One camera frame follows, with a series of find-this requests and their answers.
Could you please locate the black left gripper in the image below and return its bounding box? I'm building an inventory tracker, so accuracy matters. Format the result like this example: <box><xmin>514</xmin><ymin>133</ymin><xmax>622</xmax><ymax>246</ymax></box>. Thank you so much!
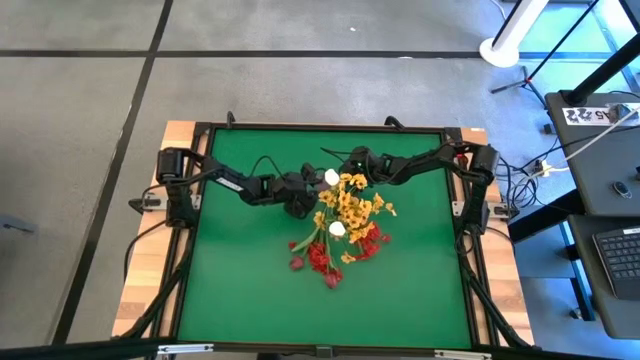
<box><xmin>273</xmin><ymin>163</ymin><xmax>326</xmax><ymax>220</ymax></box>

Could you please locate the yellow artificial flower bunch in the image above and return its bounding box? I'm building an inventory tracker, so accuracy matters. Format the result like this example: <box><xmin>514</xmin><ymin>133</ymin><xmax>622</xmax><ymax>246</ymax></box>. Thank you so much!
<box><xmin>312</xmin><ymin>172</ymin><xmax>399</xmax><ymax>265</ymax></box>

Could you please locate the red artificial flower bunch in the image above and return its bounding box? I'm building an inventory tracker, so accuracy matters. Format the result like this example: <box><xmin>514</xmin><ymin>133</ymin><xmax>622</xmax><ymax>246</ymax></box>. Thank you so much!
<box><xmin>305</xmin><ymin>241</ymin><xmax>332</xmax><ymax>275</ymax></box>
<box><xmin>355</xmin><ymin>223</ymin><xmax>393</xmax><ymax>262</ymax></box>

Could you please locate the dark red artificial tulip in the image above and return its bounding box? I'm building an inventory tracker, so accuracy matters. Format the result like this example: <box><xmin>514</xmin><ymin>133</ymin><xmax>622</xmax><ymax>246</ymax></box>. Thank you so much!
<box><xmin>323</xmin><ymin>239</ymin><xmax>345</xmax><ymax>290</ymax></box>
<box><xmin>288</xmin><ymin>227</ymin><xmax>321</xmax><ymax>272</ymax></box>

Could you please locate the green table mat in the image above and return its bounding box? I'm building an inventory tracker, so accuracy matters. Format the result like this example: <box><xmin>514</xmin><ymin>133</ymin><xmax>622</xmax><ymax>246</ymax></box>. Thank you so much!
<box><xmin>177</xmin><ymin>127</ymin><xmax>474</xmax><ymax>350</ymax></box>

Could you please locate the white pole with round base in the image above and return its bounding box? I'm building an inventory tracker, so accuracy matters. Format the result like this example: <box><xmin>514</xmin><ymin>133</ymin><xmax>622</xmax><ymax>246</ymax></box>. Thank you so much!
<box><xmin>478</xmin><ymin>0</ymin><xmax>551</xmax><ymax>70</ymax></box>

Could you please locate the black tripod stand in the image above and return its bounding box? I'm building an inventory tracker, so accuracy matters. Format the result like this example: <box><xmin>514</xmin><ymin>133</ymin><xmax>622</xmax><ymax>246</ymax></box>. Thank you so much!
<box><xmin>489</xmin><ymin>0</ymin><xmax>601</xmax><ymax>109</ymax></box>

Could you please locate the white label paper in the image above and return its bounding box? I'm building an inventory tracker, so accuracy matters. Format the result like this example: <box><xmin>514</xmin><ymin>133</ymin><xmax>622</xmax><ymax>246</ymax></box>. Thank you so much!
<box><xmin>562</xmin><ymin>102</ymin><xmax>640</xmax><ymax>126</ymax></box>

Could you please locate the dark grey desk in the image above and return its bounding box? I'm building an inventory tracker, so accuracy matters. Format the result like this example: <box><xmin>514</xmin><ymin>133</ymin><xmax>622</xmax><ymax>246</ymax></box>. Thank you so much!
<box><xmin>543</xmin><ymin>89</ymin><xmax>640</xmax><ymax>217</ymax></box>

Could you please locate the thick black pole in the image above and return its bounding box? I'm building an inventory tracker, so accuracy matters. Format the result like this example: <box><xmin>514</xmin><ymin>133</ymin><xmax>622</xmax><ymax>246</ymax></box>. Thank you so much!
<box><xmin>562</xmin><ymin>34</ymin><xmax>640</xmax><ymax>107</ymax></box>

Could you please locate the black keyboard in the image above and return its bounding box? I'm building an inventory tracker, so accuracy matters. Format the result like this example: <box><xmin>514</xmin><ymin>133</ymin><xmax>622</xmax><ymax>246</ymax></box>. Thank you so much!
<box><xmin>592</xmin><ymin>227</ymin><xmax>640</xmax><ymax>301</ymax></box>

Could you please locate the white cable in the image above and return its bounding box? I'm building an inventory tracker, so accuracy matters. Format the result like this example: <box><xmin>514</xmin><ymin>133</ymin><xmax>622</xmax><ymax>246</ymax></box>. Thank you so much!
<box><xmin>519</xmin><ymin>107</ymin><xmax>640</xmax><ymax>180</ymax></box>

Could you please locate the blue desk frame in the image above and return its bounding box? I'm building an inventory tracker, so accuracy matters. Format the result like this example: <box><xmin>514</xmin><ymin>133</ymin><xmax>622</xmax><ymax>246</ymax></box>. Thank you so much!
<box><xmin>514</xmin><ymin>219</ymin><xmax>597</xmax><ymax>321</ymax></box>

